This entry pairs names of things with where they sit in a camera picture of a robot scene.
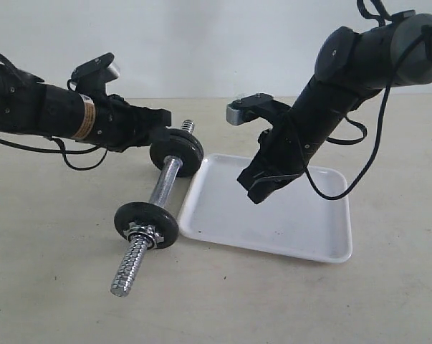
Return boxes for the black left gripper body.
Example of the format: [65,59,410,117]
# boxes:
[90,95,148,153]

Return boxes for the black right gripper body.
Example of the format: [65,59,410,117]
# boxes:
[252,110,330,176]

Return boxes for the black weight plate end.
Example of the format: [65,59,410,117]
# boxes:
[149,128,197,178]

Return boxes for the black weight plate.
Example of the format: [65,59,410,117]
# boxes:
[114,201,179,249]
[181,129,204,170]

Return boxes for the chrome spin-lock collar nut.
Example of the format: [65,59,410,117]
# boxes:
[124,222,165,249]

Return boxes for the chrome threaded dumbbell bar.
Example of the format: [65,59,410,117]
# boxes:
[110,120,195,297]

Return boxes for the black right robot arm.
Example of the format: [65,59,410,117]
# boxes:
[226,11,432,204]

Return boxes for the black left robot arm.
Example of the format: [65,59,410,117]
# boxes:
[0,53,171,152]

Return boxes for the white rectangular plastic tray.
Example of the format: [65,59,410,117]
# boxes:
[178,153,352,264]

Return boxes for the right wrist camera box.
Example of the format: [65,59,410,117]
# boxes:
[226,93,289,126]

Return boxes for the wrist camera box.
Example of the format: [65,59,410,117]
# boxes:
[67,52,120,95]
[226,93,289,126]

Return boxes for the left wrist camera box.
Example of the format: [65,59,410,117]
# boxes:
[67,52,120,95]

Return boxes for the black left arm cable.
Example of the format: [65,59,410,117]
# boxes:
[0,45,109,171]

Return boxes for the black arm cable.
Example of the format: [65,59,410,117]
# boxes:
[304,0,432,200]
[0,45,109,171]

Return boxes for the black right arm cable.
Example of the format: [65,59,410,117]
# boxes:
[304,0,432,200]

